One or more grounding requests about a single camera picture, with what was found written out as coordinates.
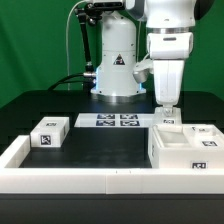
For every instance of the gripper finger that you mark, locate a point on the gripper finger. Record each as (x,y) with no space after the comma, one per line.
(168,110)

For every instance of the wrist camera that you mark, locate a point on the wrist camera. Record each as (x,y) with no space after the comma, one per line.
(143,69)

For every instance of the small white tagged block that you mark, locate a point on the small white tagged block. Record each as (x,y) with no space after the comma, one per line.
(50,132)

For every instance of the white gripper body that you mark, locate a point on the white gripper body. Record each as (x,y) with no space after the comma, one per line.
(168,53)

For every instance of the white cabinet body box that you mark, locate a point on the white cabinet body box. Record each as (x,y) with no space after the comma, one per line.
(169,148)

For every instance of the white U-shaped fence frame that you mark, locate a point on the white U-shaped fence frame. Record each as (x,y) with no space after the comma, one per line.
(18,180)

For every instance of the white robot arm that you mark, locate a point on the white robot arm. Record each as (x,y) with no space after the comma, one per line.
(142,37)

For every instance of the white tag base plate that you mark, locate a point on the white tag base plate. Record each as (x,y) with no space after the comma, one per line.
(113,120)

